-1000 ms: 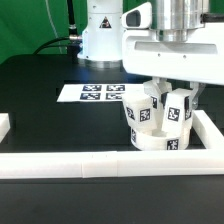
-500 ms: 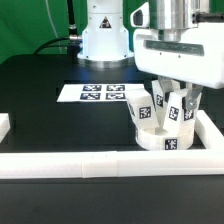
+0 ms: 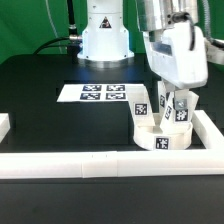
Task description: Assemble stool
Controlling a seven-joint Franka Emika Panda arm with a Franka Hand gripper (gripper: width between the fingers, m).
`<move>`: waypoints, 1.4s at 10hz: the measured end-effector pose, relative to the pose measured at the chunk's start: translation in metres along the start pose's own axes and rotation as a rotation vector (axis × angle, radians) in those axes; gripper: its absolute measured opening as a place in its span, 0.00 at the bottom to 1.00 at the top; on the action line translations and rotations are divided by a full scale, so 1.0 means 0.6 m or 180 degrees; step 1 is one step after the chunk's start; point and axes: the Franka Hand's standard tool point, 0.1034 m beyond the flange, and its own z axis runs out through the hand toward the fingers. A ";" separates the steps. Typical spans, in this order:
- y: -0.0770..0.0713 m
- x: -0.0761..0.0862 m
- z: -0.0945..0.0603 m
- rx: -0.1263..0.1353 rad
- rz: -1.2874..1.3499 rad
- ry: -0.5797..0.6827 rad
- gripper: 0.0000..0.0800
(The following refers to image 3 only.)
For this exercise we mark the white U-shaped fence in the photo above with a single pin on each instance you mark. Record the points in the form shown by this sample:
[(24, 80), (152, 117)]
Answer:
[(206, 161)]

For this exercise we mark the white marker sheet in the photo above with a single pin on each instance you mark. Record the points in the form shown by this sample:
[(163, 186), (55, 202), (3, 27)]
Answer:
[(96, 92)]

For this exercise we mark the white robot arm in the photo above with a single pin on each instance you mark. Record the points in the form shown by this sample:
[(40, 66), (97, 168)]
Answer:
[(105, 40)]

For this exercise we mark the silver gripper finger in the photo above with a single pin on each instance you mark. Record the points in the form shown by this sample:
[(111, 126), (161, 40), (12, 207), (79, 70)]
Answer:
[(180, 99), (169, 87)]

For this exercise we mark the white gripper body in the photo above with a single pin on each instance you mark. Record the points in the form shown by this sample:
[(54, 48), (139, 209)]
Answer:
[(172, 59)]

